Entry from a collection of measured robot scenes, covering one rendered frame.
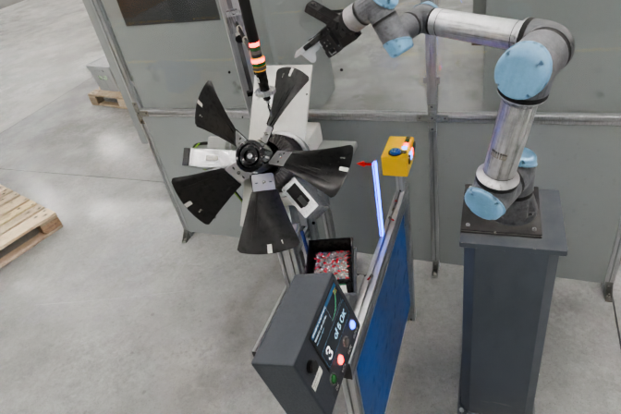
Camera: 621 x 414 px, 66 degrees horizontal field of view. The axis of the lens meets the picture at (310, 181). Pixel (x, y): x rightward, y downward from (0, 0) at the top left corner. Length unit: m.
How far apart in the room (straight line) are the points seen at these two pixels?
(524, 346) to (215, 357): 1.53
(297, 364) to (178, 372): 1.77
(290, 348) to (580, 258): 1.98
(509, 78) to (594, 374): 1.69
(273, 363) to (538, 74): 0.83
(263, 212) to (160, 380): 1.30
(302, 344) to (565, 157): 1.67
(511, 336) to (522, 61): 1.07
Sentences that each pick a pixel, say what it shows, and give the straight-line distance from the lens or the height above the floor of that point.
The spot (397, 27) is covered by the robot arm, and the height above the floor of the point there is 1.65.
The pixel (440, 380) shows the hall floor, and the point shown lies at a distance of 2.46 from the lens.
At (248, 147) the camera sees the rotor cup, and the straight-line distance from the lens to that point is 1.75.
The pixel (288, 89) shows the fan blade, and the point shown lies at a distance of 1.75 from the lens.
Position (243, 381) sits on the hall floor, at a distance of 2.59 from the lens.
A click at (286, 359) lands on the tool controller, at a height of 1.25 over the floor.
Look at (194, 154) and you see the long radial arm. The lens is 2.07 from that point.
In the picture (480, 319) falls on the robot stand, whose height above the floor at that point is 0.63.
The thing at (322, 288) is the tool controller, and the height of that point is 1.25.
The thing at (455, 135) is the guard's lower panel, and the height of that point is 0.89.
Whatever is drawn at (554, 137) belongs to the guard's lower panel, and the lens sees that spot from 2.35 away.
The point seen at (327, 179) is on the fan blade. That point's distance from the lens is 1.64.
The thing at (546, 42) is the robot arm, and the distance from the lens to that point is 1.23.
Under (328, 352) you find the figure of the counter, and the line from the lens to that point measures 1.13.
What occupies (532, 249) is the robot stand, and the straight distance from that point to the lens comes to 1.60.
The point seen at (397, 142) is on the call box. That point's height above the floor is 1.07.
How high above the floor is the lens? 2.07
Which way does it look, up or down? 34 degrees down
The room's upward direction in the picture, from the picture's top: 11 degrees counter-clockwise
